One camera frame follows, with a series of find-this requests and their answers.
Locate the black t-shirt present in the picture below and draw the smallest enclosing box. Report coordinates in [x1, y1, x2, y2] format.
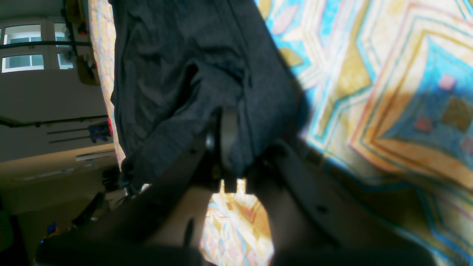
[109, 0, 297, 192]

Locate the blue orange clamp upper left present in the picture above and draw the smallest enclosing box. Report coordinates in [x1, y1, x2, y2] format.
[87, 121, 113, 143]

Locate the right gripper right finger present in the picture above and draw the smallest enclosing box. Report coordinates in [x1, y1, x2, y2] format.
[246, 143, 436, 266]

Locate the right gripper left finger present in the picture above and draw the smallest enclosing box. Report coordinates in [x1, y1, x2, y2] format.
[36, 109, 238, 266]

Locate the patterned tablecloth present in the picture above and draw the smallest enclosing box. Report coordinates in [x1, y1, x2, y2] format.
[87, 0, 472, 266]

